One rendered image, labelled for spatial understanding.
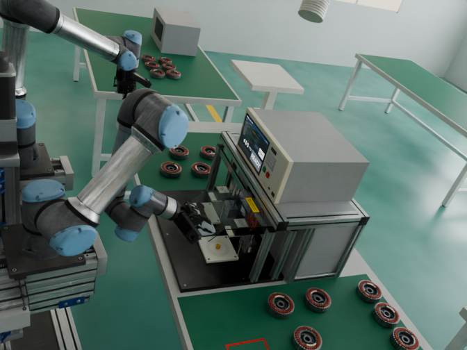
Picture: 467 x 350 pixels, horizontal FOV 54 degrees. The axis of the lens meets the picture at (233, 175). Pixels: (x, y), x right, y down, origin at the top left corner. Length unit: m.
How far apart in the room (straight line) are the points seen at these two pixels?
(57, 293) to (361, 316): 1.22
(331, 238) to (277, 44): 5.51
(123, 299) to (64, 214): 1.51
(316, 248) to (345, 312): 0.30
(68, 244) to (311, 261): 1.09
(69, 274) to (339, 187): 1.10
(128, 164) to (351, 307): 1.21
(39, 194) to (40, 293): 0.39
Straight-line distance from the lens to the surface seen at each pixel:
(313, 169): 1.81
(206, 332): 1.78
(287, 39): 7.29
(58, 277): 1.64
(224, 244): 2.08
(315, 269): 2.09
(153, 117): 1.33
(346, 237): 2.04
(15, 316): 1.54
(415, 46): 8.81
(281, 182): 1.77
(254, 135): 1.98
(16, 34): 1.87
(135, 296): 2.83
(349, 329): 2.02
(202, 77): 3.81
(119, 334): 2.66
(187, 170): 2.55
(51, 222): 1.37
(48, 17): 1.73
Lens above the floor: 2.14
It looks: 32 degrees down
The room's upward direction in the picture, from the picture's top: 16 degrees clockwise
